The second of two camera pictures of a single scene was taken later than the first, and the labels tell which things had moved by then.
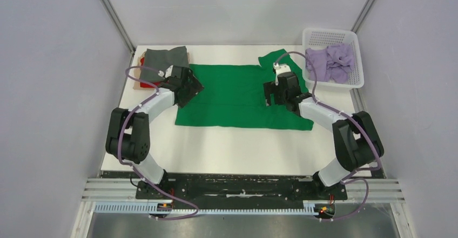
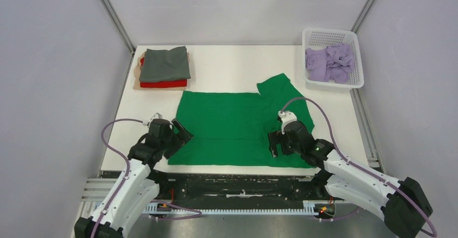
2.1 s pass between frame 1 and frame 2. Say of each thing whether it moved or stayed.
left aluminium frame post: stayed
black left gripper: moved
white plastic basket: stayed
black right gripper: moved
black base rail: stayed
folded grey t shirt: stayed
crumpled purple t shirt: stayed
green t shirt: moved
